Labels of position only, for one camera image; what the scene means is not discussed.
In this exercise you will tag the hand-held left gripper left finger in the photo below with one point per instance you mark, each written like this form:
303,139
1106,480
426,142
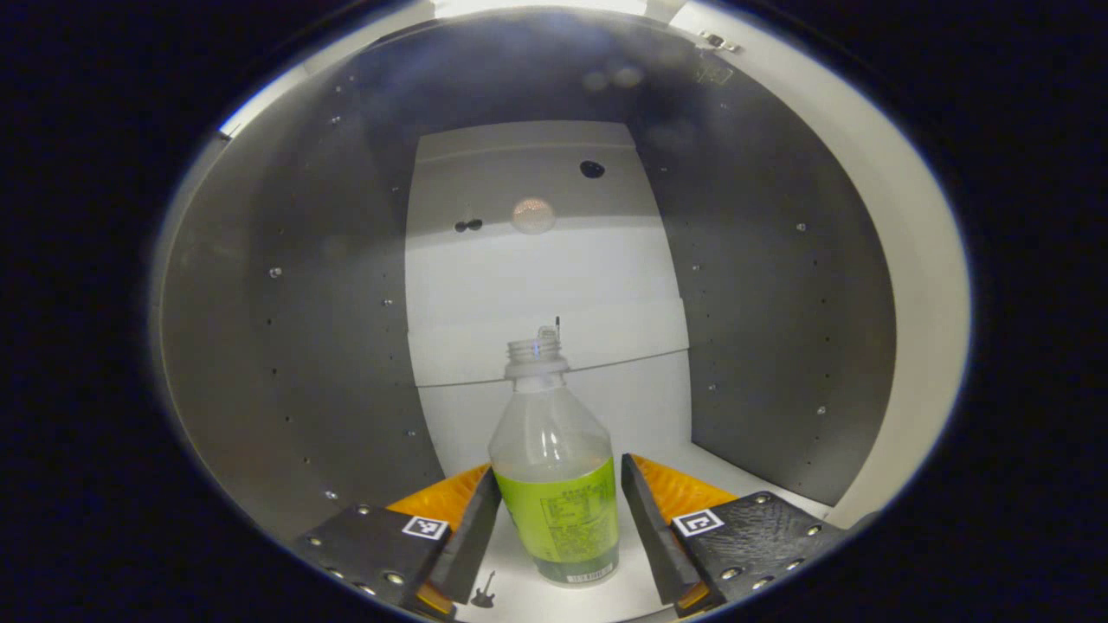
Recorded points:
472,541

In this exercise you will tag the metal door hinge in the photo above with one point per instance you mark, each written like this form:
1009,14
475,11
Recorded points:
720,41

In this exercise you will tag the grey cabinet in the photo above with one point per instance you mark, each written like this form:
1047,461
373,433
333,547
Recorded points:
329,346

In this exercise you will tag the clear green label bottle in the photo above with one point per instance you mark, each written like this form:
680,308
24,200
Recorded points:
554,433

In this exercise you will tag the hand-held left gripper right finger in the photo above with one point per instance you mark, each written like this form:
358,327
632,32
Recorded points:
649,528

